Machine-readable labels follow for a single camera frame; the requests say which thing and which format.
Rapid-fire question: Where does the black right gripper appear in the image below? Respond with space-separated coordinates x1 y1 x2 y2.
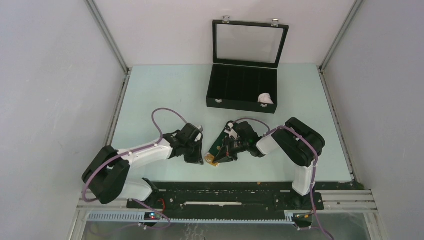
213 136 250 165

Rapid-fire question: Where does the green snowman sock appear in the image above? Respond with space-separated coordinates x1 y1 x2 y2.
204 129 231 167

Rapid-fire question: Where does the white sock with black stripes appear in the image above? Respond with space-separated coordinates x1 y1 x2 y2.
257 93 274 105

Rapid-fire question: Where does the black display case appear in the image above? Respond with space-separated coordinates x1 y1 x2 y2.
206 16 290 114

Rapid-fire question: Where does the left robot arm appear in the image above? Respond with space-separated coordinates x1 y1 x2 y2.
81 123 204 208

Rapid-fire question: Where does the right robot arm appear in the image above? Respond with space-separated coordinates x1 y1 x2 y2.
204 117 326 209

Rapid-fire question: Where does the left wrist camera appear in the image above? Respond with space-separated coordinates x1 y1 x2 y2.
194 125 204 143

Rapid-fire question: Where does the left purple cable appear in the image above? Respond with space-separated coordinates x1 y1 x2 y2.
81 107 190 229

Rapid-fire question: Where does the left aluminium frame post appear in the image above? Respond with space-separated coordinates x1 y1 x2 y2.
84 0 130 74

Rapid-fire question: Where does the aluminium frame post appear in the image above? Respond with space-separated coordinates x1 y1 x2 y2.
319 0 365 72
84 0 130 74

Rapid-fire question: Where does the right aluminium frame post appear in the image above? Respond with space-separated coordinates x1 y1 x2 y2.
319 0 365 72

